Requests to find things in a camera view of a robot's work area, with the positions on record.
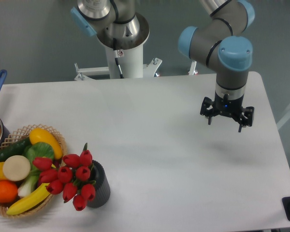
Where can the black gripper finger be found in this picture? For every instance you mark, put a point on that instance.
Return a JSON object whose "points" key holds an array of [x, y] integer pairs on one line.
{"points": [[245, 117], [208, 109]]}

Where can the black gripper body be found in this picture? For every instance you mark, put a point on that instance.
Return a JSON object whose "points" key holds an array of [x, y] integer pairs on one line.
{"points": [[226, 107]]}

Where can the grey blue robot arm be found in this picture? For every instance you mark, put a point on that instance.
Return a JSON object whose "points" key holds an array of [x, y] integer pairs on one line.
{"points": [[219, 46]]}

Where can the dark grey ribbed vase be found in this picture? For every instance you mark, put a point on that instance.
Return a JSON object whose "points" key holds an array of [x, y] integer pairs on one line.
{"points": [[101, 186]]}

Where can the red tulip bouquet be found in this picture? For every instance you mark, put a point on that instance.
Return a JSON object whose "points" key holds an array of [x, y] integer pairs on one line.
{"points": [[71, 179]]}

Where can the green bok choy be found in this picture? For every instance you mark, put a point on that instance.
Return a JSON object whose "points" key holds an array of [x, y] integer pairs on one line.
{"points": [[35, 154]]}

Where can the yellow plastic banana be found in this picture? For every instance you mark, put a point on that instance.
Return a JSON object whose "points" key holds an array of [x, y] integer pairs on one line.
{"points": [[30, 201]]}

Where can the green cucumber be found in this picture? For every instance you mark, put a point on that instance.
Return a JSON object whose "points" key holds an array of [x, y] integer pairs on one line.
{"points": [[16, 148]]}

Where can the beige round radish slice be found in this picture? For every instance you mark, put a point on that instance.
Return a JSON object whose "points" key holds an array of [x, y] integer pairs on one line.
{"points": [[16, 168]]}

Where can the orange plastic fruit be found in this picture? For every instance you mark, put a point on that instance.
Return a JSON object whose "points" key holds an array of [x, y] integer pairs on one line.
{"points": [[8, 191]]}

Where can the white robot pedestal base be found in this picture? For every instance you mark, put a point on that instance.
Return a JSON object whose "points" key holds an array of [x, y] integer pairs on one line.
{"points": [[123, 44]]}

